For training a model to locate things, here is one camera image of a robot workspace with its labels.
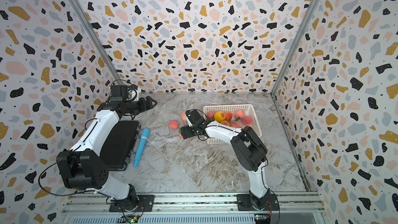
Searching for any yellow peach back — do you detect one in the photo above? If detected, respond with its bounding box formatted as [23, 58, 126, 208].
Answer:
[214, 111, 226, 122]

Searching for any yellow pink peach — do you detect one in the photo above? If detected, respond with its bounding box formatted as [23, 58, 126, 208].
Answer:
[220, 120, 230, 127]

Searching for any orange red lone peach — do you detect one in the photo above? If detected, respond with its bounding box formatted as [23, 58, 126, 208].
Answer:
[224, 112, 234, 122]

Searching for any white perforated plastic basket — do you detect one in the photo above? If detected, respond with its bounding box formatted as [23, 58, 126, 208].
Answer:
[203, 104, 262, 137]

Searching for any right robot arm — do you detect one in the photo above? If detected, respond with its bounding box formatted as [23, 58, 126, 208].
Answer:
[179, 120, 271, 210]

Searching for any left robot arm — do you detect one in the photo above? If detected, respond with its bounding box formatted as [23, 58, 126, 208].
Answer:
[56, 96, 157, 211]

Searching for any blue cylindrical tube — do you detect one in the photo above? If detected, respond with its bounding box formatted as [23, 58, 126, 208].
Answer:
[133, 128, 150, 168]

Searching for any black case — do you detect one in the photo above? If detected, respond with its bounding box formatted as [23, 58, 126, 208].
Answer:
[99, 120, 141, 171]

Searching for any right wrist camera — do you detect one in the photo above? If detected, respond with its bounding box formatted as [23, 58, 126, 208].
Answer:
[185, 110, 205, 127]

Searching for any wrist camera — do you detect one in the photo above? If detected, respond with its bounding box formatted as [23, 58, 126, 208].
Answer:
[185, 110, 205, 127]
[109, 85, 141, 102]

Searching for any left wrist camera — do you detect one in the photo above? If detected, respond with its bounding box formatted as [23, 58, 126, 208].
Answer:
[109, 85, 141, 102]

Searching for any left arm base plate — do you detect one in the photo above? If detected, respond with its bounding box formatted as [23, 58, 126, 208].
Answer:
[109, 195, 155, 214]

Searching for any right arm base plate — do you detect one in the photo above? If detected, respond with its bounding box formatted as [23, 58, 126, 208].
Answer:
[236, 194, 280, 211]

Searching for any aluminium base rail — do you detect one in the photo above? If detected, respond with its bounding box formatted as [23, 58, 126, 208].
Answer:
[60, 192, 329, 224]

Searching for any right aluminium corner post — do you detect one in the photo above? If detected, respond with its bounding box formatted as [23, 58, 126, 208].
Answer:
[271, 0, 320, 97]

